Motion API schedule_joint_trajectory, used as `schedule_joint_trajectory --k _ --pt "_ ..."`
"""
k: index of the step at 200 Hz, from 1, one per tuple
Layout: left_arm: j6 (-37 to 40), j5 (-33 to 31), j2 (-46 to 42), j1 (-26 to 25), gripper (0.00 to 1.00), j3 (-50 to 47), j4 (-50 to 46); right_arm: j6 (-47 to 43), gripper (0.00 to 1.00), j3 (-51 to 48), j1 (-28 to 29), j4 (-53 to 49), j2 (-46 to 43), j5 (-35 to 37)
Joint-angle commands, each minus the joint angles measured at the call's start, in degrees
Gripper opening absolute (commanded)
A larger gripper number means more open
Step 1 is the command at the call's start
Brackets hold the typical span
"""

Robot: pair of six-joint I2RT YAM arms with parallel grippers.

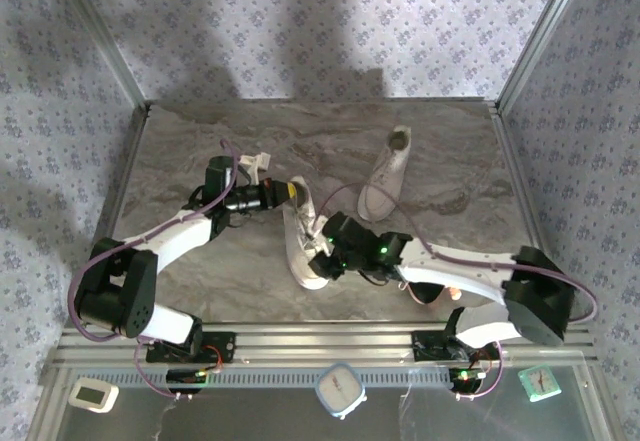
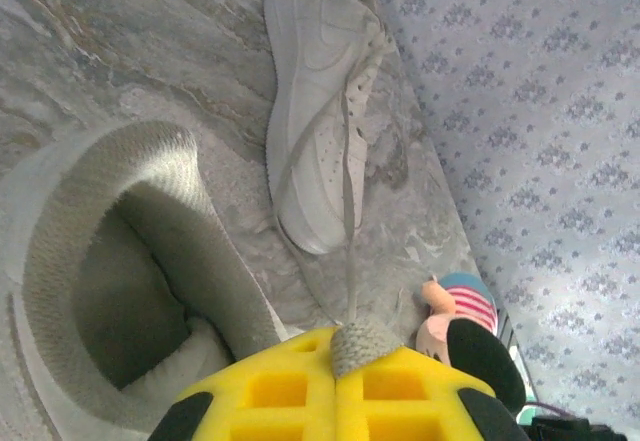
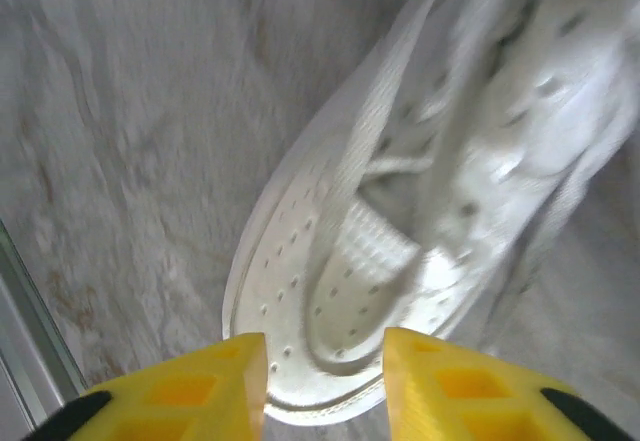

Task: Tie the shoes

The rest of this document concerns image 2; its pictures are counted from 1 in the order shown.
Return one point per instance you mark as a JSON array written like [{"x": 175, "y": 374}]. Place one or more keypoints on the aluminium side frame rail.
[{"x": 510, "y": 333}]

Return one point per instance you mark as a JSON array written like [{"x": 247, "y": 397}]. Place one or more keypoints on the white lace-up sneaker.
[
  {"x": 50, "y": 261},
  {"x": 320, "y": 111}
]

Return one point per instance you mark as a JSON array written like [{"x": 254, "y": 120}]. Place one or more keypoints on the black-haired plush doll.
[{"x": 475, "y": 351}]

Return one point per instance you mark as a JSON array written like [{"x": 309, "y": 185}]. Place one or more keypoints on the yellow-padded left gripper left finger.
[{"x": 280, "y": 411}]

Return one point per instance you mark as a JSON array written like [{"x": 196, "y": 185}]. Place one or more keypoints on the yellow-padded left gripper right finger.
[{"x": 410, "y": 411}]

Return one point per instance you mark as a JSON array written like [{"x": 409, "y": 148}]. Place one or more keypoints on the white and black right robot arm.
[{"x": 575, "y": 431}]

